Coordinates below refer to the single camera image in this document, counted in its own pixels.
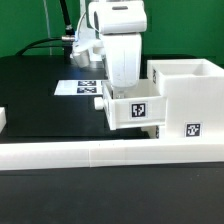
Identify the thin grey cable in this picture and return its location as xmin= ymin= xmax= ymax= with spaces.
xmin=43 ymin=0 xmax=54 ymax=56

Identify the fiducial marker sheet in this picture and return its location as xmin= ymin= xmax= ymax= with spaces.
xmin=54 ymin=80 xmax=102 ymax=96

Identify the white front fence rail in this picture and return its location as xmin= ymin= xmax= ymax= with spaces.
xmin=0 ymin=138 xmax=224 ymax=171

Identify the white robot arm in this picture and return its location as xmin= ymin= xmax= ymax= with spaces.
xmin=72 ymin=0 xmax=147 ymax=90

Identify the white fence rail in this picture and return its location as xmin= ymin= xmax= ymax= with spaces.
xmin=0 ymin=107 xmax=6 ymax=133
xmin=0 ymin=138 xmax=224 ymax=171

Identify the white drawer cabinet housing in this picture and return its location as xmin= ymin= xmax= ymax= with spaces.
xmin=147 ymin=59 xmax=224 ymax=139

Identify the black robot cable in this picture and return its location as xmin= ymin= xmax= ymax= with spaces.
xmin=14 ymin=0 xmax=77 ymax=56

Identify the white left fence rail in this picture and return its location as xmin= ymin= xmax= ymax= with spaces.
xmin=0 ymin=107 xmax=6 ymax=133

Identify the white drawer box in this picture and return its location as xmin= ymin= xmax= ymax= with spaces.
xmin=94 ymin=79 xmax=167 ymax=130

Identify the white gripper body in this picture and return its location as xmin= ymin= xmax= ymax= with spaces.
xmin=88 ymin=0 xmax=147 ymax=89

